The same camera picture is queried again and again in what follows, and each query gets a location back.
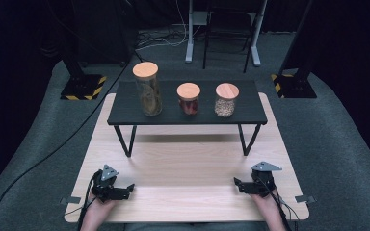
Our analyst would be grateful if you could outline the small glass jar pale grains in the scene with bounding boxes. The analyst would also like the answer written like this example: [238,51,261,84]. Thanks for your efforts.
[214,82,241,118]

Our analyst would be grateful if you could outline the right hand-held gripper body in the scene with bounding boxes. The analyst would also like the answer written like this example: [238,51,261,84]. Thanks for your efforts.
[247,161,283,197]

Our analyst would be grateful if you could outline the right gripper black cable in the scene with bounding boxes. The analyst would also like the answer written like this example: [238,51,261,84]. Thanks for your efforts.
[269,184,301,231]

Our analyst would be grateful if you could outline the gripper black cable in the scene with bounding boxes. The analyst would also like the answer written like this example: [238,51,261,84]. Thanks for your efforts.
[66,171,103,231]
[269,184,301,231]

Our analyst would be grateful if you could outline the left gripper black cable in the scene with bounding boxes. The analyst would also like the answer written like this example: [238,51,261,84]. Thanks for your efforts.
[66,171,103,231]

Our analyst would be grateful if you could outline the black shelf with metal legs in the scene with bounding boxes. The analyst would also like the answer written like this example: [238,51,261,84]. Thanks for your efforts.
[106,80,269,158]

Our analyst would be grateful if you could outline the small glass jar red contents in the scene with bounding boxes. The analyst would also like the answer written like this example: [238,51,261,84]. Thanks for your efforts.
[176,82,202,116]

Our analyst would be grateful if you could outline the tall glass jar wooden lid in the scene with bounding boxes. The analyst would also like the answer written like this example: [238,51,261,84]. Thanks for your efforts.
[132,61,164,117]

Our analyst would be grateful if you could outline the tangle of floor cables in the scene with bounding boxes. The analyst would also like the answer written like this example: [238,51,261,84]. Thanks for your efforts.
[135,27,191,65]

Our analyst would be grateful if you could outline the black chair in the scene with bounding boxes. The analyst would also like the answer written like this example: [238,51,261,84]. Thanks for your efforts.
[202,6,258,74]

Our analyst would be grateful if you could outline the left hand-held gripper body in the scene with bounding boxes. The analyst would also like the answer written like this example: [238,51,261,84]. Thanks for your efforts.
[91,164,123,203]

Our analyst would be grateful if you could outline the person's grey-clothed lap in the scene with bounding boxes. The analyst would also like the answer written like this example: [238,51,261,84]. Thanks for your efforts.
[123,221,268,231]

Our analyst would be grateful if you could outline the person's left hand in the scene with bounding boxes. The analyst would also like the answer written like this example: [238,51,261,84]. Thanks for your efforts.
[85,192,119,221]

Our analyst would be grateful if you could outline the grey metal bracket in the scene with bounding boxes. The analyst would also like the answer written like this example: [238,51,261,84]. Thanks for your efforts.
[295,194,317,204]
[60,195,82,206]

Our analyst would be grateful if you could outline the white desk frame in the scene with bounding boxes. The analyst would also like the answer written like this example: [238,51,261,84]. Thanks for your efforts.
[185,0,268,67]

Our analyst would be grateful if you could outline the person's right hand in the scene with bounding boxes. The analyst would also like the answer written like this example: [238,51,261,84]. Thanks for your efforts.
[251,190,283,219]

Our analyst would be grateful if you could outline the black stand with striped base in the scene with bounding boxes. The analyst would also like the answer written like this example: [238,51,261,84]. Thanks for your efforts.
[271,0,318,99]
[60,32,108,101]

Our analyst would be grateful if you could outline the long black floor cable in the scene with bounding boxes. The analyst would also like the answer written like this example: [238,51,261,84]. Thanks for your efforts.
[0,54,136,231]

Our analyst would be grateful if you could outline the dark box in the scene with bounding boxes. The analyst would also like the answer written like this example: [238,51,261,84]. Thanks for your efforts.
[75,0,139,65]

